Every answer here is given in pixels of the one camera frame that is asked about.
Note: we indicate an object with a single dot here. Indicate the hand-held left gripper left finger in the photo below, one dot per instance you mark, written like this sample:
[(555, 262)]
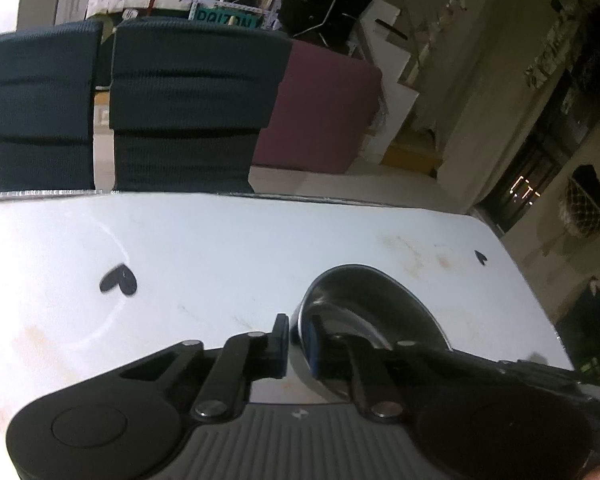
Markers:
[(280, 345)]

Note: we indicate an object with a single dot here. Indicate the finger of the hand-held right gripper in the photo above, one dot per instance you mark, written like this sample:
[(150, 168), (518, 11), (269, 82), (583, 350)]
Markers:
[(485, 367)]

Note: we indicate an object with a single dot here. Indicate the dark object on floor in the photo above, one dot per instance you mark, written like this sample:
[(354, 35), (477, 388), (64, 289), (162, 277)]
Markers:
[(590, 315)]

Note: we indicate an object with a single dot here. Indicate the white staircase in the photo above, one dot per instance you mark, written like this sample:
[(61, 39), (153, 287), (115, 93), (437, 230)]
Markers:
[(400, 75)]

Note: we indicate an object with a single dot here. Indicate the black patterned curtain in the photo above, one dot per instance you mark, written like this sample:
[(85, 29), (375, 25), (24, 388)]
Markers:
[(575, 45)]

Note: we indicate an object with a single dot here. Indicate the oval steel bowl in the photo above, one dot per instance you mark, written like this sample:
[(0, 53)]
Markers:
[(370, 300)]

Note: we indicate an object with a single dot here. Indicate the maroon chair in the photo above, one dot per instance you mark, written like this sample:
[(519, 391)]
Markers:
[(325, 110)]

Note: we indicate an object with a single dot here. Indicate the teal sign box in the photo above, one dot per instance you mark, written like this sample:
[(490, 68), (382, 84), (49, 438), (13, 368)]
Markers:
[(227, 17)]

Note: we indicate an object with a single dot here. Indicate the dark blue chair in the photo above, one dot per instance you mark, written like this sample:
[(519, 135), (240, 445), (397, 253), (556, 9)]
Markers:
[(190, 100), (35, 100)]

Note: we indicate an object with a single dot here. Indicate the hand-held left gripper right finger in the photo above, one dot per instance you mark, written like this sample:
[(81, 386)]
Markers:
[(312, 350)]

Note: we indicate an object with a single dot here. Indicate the hanging wicker chair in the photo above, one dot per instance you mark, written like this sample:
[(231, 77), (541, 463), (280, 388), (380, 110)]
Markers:
[(585, 200)]

